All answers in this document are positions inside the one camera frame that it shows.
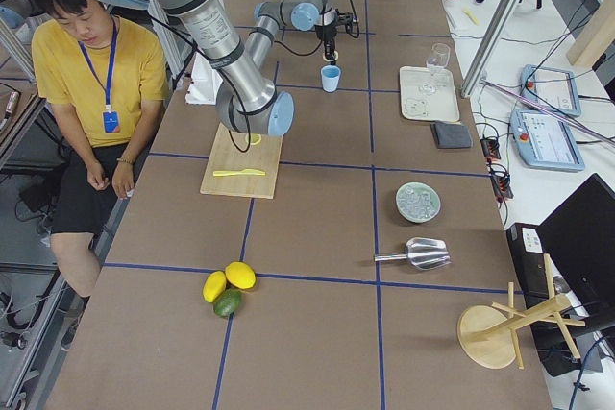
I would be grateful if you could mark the wooden mug tree stand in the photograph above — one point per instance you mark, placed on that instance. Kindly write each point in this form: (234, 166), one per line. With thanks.
(488, 334)

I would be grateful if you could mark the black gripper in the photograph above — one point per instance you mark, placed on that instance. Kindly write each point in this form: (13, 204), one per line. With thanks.
(328, 36)

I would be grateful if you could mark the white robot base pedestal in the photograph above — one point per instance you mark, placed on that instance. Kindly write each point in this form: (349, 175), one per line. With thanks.
(204, 83)

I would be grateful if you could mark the teach pendant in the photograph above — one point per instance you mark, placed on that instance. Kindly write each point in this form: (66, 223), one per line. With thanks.
(551, 88)
(544, 142)

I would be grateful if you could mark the teach pendant near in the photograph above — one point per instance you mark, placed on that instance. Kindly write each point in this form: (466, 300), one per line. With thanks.
(544, 142)

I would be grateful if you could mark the teach pendant far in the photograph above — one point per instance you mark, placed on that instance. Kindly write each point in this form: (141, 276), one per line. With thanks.
(551, 88)

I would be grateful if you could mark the bamboo cutting board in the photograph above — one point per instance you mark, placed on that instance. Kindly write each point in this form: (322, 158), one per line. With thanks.
(242, 165)

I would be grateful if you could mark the light blue paper cup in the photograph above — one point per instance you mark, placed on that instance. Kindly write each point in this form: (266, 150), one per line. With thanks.
(330, 77)

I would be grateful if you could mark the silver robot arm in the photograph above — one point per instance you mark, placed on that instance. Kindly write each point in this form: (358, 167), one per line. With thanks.
(247, 102)

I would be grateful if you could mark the aluminium frame post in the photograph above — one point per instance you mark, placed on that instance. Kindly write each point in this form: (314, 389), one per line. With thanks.
(487, 46)

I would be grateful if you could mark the lemon slice on board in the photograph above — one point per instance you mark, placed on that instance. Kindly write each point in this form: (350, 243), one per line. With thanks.
(253, 139)

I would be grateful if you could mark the person in yellow shirt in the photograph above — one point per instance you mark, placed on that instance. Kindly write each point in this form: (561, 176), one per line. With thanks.
(105, 79)

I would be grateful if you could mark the cream bear tray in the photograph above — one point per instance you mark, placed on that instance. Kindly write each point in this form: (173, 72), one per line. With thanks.
(420, 106)

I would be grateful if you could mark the yellow plastic knife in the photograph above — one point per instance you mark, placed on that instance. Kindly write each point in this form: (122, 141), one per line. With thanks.
(241, 172)

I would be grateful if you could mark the whole yellow lemon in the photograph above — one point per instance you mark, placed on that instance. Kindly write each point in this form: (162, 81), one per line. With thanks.
(240, 275)
(214, 286)

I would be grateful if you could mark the black computer monitor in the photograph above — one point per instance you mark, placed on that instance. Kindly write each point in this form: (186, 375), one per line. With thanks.
(579, 237)

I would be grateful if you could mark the green bowl of ice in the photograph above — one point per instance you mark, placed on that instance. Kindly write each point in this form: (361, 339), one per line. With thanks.
(417, 202)

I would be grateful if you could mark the metal ice scoop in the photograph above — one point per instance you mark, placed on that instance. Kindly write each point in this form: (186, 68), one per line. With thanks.
(422, 253)

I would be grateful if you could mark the grey folded cloth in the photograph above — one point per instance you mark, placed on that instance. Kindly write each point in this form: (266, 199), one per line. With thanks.
(451, 136)

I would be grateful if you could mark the clear wine glass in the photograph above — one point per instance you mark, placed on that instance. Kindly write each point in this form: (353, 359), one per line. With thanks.
(437, 60)

